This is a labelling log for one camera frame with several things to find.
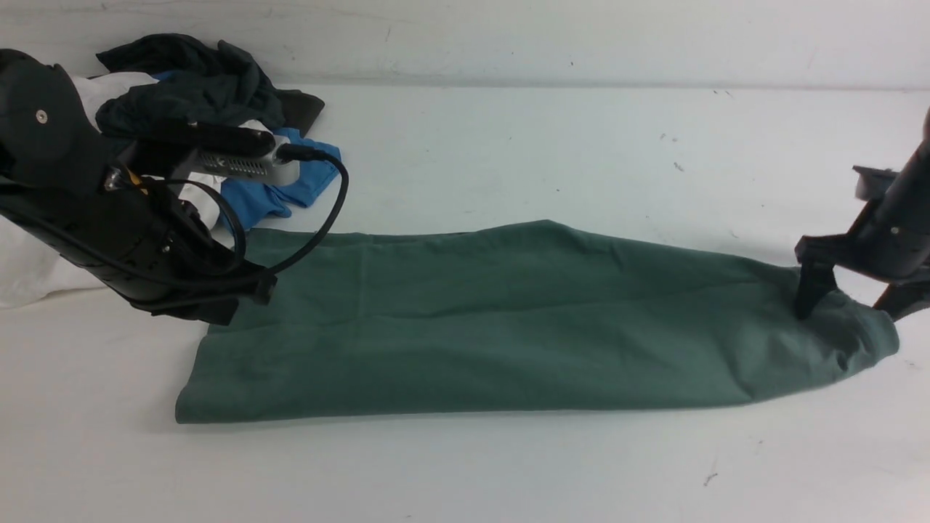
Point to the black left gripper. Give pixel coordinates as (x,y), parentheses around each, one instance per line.
(109,218)

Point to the dark grey shirt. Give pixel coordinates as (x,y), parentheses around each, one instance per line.
(197,83)

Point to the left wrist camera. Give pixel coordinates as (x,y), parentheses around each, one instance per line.
(173,148)

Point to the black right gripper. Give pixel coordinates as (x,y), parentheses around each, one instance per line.
(889,241)

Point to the blue shirt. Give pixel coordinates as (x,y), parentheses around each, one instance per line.
(253,202)

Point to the white shirt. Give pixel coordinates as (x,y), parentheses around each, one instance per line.
(43,261)

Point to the green long-sleeve top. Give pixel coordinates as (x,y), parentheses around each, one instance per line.
(530,316)

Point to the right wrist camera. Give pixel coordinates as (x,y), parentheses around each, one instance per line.
(873,184)

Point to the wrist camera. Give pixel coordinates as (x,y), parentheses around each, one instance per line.
(173,148)
(873,184)

